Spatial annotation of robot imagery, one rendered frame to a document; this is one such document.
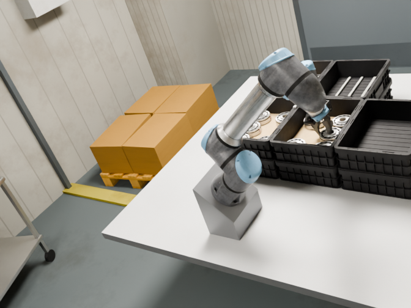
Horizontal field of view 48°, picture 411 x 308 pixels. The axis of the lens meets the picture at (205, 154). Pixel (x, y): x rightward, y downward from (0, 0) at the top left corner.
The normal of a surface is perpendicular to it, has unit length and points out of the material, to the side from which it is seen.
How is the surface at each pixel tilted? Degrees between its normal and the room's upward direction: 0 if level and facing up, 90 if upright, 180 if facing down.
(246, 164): 52
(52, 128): 90
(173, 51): 90
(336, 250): 0
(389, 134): 0
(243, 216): 90
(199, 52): 90
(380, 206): 0
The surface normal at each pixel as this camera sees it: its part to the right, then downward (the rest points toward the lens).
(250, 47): -0.52, 0.58
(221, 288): -0.29, -0.81
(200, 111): 0.85, 0.02
